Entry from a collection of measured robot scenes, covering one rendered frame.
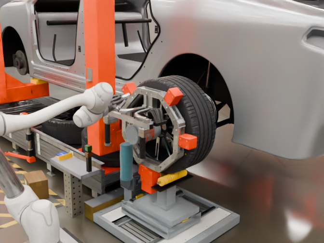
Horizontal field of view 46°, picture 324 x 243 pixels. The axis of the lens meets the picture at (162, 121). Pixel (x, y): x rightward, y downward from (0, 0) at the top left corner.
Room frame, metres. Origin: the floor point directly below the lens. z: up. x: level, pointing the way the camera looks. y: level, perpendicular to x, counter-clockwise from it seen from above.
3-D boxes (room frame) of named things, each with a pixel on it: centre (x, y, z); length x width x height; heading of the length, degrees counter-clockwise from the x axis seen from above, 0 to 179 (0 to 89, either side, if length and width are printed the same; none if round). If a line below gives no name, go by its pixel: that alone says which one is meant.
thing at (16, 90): (4.42, 1.62, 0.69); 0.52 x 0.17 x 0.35; 136
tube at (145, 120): (2.27, 0.08, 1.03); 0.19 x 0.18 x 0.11; 136
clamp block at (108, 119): (2.40, 0.33, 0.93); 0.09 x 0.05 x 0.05; 136
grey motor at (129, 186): (2.89, 0.13, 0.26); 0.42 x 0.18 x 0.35; 136
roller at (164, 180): (2.42, -0.09, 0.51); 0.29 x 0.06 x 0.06; 136
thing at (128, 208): (2.59, -0.01, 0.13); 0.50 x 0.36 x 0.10; 46
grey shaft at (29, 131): (3.63, 1.33, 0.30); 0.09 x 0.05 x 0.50; 46
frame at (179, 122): (2.43, 0.07, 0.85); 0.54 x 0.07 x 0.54; 46
